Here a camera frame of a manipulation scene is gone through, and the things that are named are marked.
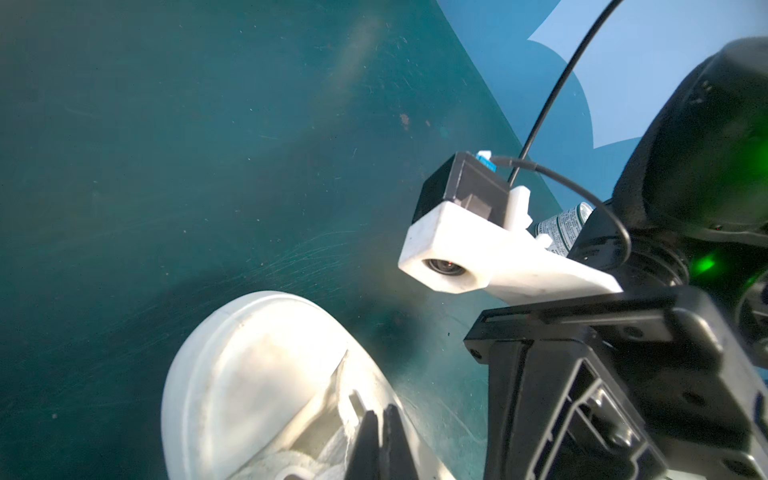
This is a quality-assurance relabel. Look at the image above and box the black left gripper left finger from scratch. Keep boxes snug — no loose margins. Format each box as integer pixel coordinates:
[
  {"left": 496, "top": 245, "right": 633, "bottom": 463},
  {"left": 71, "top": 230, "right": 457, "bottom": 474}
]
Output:
[{"left": 344, "top": 410, "right": 380, "bottom": 480}]

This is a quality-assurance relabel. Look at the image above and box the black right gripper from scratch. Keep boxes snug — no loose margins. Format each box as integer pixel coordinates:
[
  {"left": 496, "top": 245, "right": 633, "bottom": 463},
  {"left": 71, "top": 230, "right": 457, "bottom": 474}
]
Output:
[{"left": 464, "top": 287, "right": 767, "bottom": 479}]

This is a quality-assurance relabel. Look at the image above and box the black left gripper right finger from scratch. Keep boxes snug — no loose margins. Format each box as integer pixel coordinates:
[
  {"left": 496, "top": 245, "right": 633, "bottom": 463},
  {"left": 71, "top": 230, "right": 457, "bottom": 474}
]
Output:
[{"left": 380, "top": 404, "right": 419, "bottom": 480}]

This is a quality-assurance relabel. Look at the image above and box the white canvas sneaker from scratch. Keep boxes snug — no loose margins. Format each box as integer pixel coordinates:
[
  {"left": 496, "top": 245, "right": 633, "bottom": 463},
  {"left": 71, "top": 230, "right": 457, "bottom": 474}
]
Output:
[{"left": 161, "top": 291, "right": 450, "bottom": 479}]

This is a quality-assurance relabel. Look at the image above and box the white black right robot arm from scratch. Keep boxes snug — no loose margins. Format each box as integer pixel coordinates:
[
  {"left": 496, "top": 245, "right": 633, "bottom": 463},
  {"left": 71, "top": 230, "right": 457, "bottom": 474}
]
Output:
[{"left": 465, "top": 37, "right": 767, "bottom": 479}]

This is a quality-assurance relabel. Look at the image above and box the round tin can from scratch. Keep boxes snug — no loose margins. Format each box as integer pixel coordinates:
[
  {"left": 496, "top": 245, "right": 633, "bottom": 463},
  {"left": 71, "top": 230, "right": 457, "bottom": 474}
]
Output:
[{"left": 533, "top": 202, "right": 594, "bottom": 257}]

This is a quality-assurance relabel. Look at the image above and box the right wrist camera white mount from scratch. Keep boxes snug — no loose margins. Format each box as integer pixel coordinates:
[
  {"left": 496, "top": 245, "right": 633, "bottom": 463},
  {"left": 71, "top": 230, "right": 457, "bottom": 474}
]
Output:
[{"left": 398, "top": 151, "right": 622, "bottom": 306}]

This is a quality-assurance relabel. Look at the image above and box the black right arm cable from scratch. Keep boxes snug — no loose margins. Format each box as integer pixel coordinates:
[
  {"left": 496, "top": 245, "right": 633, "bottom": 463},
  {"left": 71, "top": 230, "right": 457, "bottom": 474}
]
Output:
[{"left": 490, "top": 0, "right": 632, "bottom": 268}]

